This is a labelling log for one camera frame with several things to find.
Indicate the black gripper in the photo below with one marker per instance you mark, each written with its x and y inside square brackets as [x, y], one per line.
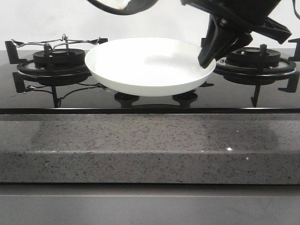
[251, 15]

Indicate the white round plate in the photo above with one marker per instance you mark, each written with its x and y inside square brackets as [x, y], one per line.
[148, 66]

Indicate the black frying pan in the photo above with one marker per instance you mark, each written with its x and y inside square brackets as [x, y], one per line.
[134, 7]

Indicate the fried egg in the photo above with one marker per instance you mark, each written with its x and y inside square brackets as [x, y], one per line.
[116, 4]

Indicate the black burner with pan support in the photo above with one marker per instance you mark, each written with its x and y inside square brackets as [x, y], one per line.
[55, 65]

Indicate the black glass gas cooktop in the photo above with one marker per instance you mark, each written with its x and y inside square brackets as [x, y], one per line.
[84, 95]

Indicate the grey cabinet front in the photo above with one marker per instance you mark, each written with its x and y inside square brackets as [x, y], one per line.
[135, 204]

